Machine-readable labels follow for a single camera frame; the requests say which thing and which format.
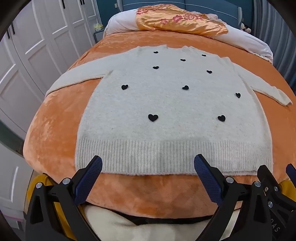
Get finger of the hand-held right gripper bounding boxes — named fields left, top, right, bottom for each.
left=286, top=163, right=296, bottom=179
left=257, top=164, right=296, bottom=219

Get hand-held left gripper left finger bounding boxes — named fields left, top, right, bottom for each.
left=25, top=155, right=103, bottom=241

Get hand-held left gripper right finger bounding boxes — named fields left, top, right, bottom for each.
left=193, top=153, right=273, bottom=241

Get white sweater with black hearts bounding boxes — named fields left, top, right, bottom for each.
left=45, top=44, right=293, bottom=176

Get yellow bed sheet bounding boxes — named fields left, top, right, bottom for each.
left=27, top=173, right=296, bottom=241

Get dark cloth band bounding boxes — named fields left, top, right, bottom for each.
left=87, top=202, right=232, bottom=226

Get orange plush blanket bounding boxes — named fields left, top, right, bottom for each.
left=22, top=31, right=296, bottom=219

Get white duvet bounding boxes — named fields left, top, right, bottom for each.
left=103, top=9, right=273, bottom=63

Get grey-blue curtain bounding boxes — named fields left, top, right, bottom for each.
left=252, top=0, right=296, bottom=88

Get white panelled wardrobe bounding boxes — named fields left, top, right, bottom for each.
left=0, top=0, right=104, bottom=230

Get grey nightstand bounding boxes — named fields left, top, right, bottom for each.
left=93, top=30, right=107, bottom=45

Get black and white plush toy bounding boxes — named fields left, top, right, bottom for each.
left=240, top=22, right=252, bottom=35

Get orange floral satin quilt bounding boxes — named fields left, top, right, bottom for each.
left=135, top=6, right=228, bottom=37

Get blue upholstered headboard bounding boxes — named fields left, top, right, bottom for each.
left=117, top=0, right=243, bottom=26

